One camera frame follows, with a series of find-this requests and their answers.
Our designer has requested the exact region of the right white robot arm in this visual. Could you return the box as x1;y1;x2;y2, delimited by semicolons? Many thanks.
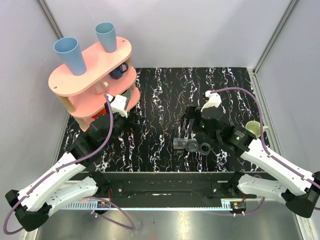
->
180;106;320;218

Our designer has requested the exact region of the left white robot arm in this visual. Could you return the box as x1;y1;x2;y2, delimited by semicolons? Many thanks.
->
5;110;142;232

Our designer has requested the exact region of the orange plastic bowl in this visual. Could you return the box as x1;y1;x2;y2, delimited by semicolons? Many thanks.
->
91;108;106;119

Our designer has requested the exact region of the teal speckled ceramic cup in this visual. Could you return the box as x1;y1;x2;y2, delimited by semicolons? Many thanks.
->
122;88;131;102

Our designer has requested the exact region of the black marble patterned mat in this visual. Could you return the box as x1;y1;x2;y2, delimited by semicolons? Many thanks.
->
88;67;259;172

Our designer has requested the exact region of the pink ceramic mug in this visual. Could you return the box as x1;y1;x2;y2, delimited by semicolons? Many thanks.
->
93;81;109;95

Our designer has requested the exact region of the light green ceramic mug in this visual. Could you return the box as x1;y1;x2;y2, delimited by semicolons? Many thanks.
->
245;120;262;138

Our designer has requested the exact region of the dark blue ceramic mug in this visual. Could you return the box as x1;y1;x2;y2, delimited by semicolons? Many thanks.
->
109;62;129;80

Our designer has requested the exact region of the pink three-tier wooden shelf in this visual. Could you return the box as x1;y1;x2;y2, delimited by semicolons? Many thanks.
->
48;36;141;132

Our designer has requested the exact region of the small blue plastic cup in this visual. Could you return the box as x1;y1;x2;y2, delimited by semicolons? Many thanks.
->
95;22;117;53

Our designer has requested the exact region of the large blue plastic cup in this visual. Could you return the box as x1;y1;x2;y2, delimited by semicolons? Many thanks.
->
53;37;87;76

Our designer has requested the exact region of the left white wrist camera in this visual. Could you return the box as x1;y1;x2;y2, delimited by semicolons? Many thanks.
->
110;94;129;118

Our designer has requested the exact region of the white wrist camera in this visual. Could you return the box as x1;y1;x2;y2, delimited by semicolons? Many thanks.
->
110;94;129;118
200;90;222;112

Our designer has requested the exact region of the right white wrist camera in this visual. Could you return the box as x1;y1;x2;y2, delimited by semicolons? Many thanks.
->
200;90;222;112

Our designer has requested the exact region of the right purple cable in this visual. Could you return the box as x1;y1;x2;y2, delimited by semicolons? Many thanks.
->
211;87;320;217

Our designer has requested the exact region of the purple cable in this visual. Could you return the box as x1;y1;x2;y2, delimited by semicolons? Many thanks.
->
3;94;137;235
211;87;320;217

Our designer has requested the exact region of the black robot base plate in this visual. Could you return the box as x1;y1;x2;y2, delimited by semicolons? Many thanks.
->
94;172;256;209

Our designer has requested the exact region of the white slotted cable duct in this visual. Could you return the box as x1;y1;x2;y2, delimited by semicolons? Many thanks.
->
63;200;110;211

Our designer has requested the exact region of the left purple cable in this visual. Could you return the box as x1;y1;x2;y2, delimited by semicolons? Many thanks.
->
3;94;137;235

